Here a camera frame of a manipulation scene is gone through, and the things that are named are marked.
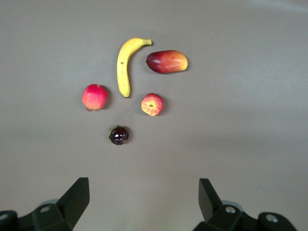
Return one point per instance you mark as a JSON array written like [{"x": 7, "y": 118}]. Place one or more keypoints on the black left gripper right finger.
[{"x": 221, "y": 216}]

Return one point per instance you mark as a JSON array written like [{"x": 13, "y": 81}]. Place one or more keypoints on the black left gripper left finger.
[{"x": 69, "y": 209}]

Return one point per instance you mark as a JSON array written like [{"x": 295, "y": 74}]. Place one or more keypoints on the small red yellow apple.
[{"x": 152, "y": 104}]

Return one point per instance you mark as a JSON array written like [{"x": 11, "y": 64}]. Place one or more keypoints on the yellow banana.
[{"x": 123, "y": 69}]

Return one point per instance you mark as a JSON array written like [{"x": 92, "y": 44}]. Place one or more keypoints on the dark purple mangosteen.
[{"x": 119, "y": 136}]

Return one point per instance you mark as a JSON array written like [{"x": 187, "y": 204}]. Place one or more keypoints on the red pomegranate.
[{"x": 94, "y": 97}]

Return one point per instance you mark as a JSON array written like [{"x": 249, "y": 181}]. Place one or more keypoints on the red yellow mango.
[{"x": 167, "y": 61}]

